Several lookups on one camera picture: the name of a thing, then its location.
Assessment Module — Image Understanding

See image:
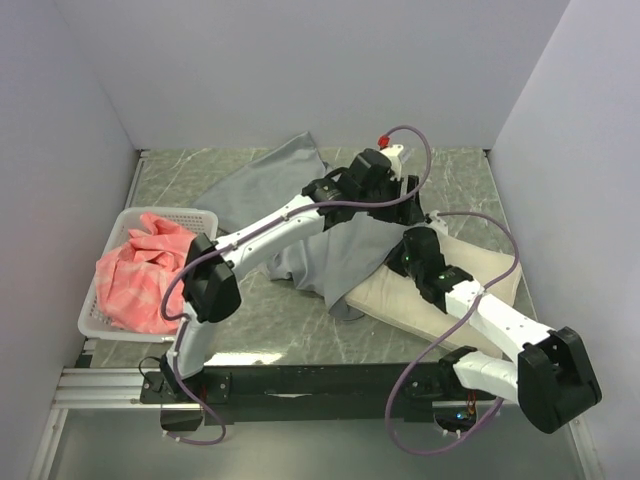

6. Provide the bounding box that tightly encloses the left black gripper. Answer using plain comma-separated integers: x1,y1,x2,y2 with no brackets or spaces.
357,173,424,226

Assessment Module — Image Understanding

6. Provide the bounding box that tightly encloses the beige pillow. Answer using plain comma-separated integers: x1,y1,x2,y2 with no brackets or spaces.
346,234,522,341

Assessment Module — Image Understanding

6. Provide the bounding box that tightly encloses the grey pillowcase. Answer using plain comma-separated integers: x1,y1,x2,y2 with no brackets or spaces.
193,132,406,320

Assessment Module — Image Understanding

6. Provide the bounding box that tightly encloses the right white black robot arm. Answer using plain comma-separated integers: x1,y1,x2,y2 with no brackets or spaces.
391,226,602,434

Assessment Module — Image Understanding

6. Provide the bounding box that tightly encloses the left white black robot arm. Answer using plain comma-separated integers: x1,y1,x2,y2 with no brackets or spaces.
160,145,426,402

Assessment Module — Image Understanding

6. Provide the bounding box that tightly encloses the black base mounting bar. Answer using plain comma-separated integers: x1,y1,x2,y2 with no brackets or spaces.
139,352,504,434

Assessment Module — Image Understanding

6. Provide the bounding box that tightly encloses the white plastic basket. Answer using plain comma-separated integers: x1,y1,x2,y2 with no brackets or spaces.
78,207,218,343

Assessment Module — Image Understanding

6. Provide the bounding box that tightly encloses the pink crumpled cloth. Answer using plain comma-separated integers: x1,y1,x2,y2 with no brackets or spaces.
94,212,196,335

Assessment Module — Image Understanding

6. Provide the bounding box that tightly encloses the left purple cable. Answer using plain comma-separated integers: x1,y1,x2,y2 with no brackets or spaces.
160,125,434,446

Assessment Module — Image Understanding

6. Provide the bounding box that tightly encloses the purple cable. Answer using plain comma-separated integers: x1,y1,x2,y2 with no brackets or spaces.
385,210,521,456
160,125,434,446

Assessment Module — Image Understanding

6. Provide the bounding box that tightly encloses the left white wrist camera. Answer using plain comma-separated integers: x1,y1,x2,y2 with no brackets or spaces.
378,135,411,177

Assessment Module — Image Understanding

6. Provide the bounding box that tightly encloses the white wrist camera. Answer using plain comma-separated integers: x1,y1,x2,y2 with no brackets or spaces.
378,135,411,177
424,210,449,236

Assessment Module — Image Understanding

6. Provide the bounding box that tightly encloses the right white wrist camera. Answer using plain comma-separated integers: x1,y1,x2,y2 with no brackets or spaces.
424,210,449,236

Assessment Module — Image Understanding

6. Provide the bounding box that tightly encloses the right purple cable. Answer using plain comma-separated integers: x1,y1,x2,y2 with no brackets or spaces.
385,210,521,456

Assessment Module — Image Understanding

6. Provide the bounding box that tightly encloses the aluminium frame rail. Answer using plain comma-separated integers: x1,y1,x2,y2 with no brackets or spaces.
52,362,581,409

